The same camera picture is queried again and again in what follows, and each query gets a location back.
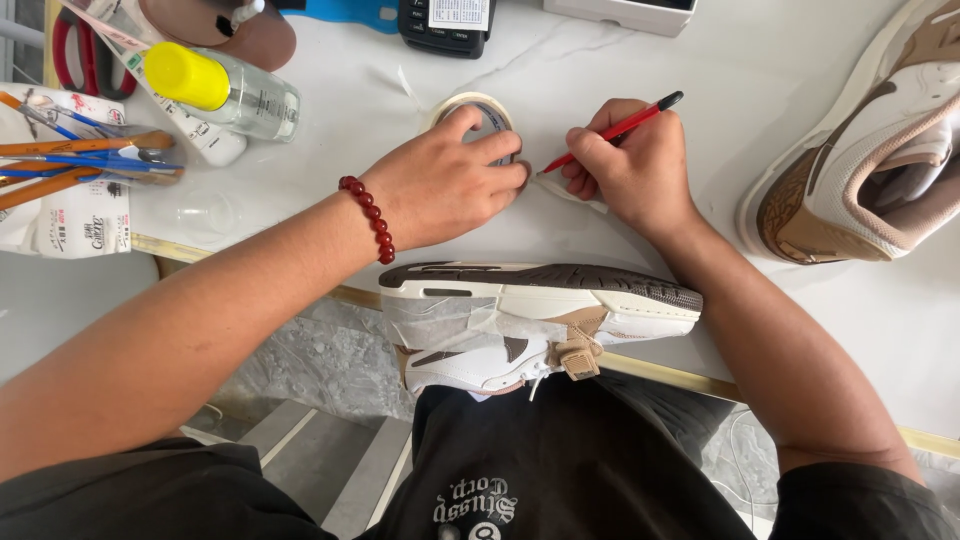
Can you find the white masking tape strip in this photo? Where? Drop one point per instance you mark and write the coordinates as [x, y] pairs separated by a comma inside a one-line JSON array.
[[551, 187]]

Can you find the cream masking tape roll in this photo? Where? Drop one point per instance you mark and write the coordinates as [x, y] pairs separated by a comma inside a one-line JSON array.
[[472, 97]]

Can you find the white box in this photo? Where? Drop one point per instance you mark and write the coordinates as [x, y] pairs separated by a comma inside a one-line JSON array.
[[615, 16]]

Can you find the white brown sneaker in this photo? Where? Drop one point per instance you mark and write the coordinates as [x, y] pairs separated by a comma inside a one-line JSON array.
[[862, 135]]

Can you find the person's right hand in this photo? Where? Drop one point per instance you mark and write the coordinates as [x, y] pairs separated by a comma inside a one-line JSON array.
[[645, 176]]

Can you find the white black nozzle tip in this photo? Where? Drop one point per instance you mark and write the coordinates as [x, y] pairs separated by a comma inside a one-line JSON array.
[[244, 15]]

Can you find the brown leather insole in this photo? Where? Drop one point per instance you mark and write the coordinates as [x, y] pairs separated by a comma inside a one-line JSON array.
[[259, 45]]

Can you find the small thin tape sliver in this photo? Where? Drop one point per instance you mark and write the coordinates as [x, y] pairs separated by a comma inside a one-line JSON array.
[[409, 88]]

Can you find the white printed packet bag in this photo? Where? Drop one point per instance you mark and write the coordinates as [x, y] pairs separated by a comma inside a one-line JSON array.
[[82, 225]]

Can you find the black calculator device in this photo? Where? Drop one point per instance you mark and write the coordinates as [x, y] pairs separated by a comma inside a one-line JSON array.
[[442, 37]]

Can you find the blue plastic tool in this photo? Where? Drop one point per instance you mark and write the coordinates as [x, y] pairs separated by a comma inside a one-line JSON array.
[[345, 11]]

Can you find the red craft knife black cap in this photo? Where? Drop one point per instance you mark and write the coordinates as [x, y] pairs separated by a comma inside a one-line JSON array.
[[631, 121]]

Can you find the clear plastic cup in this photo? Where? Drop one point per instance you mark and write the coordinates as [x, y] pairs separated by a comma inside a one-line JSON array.
[[208, 217]]

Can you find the black printed shirt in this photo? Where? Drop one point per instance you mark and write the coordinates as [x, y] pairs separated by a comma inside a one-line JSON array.
[[562, 457]]

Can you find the bunch of paint brushes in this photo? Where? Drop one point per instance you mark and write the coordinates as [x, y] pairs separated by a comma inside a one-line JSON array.
[[90, 144]]

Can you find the white paint tube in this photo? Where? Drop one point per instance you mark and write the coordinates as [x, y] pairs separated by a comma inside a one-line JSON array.
[[214, 142]]

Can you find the person's left hand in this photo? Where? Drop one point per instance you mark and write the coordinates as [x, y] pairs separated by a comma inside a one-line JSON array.
[[431, 184]]

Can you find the person's right fingers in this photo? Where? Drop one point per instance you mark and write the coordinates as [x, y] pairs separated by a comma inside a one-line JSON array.
[[589, 146]]

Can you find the masking tape patch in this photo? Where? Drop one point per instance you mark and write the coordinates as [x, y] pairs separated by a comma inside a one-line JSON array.
[[450, 322]]

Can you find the clear bottle yellow cap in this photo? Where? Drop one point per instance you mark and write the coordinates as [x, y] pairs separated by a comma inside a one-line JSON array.
[[240, 97]]

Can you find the white brown sneaker taped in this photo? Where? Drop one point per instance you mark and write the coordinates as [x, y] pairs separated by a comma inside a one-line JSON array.
[[540, 292]]

